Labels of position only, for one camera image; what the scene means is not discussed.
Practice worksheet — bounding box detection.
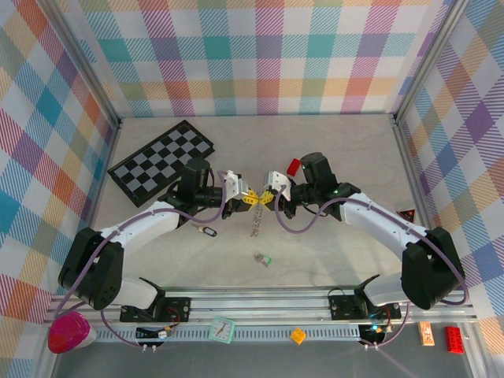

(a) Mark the silver keyring chain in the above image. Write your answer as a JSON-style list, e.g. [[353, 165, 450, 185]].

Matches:
[[250, 205, 265, 239]]

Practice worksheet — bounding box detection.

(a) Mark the black grey chessboard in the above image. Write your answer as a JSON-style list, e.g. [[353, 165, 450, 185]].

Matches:
[[106, 120, 217, 209]]

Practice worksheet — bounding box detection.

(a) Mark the key with black tag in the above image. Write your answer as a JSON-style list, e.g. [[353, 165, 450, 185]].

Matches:
[[191, 223, 220, 239]]

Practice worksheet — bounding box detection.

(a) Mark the black red triangle sign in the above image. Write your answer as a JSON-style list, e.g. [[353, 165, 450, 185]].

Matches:
[[395, 206, 417, 226]]

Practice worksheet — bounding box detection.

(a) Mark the teal square clock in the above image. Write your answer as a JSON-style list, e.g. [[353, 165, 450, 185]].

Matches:
[[208, 316, 236, 343]]

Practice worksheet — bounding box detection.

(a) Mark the wooden printed block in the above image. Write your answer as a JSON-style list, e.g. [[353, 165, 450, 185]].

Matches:
[[417, 321, 436, 347]]

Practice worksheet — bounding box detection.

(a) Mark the pink plastic cup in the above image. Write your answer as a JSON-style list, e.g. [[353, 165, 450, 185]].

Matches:
[[47, 309, 98, 354]]

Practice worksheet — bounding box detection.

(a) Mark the red toy brick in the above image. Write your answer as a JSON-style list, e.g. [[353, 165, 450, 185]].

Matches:
[[444, 325, 466, 354]]

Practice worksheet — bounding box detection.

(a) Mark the aluminium side rail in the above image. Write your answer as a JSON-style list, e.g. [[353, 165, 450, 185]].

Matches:
[[389, 113, 487, 378], [37, 117, 123, 378]]

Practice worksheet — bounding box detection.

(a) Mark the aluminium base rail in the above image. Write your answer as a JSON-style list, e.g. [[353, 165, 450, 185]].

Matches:
[[46, 287, 480, 328]]

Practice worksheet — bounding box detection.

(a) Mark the grey slotted cable duct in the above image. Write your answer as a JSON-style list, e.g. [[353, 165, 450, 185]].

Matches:
[[91, 324, 365, 343]]

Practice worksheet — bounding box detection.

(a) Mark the aluminium frame post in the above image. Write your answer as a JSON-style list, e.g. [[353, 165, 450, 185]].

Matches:
[[391, 0, 472, 125], [45, 0, 123, 131]]

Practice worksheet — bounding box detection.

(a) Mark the black connector bracket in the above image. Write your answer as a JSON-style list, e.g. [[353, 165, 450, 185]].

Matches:
[[135, 325, 175, 350], [358, 323, 389, 350]]

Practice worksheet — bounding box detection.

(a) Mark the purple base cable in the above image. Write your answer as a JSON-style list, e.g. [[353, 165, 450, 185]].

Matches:
[[376, 313, 407, 349], [101, 309, 145, 348]]

